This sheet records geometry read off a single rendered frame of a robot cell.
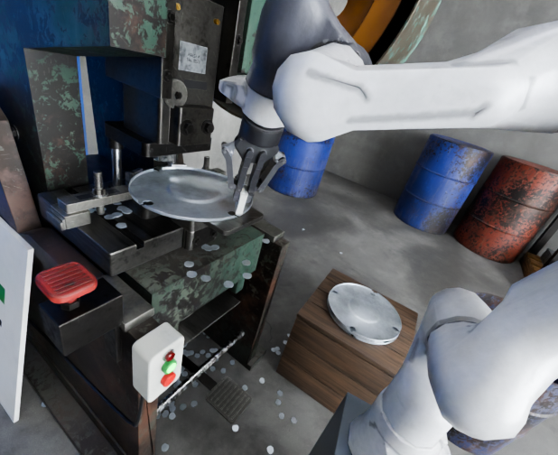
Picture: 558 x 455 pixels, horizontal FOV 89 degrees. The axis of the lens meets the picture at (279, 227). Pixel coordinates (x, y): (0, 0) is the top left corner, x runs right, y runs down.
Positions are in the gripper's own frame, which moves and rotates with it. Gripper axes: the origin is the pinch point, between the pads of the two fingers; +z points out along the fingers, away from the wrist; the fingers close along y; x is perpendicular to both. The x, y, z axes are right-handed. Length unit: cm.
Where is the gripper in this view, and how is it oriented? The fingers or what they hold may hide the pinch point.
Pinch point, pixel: (241, 199)
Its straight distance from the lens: 64.6
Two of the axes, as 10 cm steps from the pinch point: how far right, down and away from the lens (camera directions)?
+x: -1.4, -7.7, 6.2
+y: 9.4, 0.8, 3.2
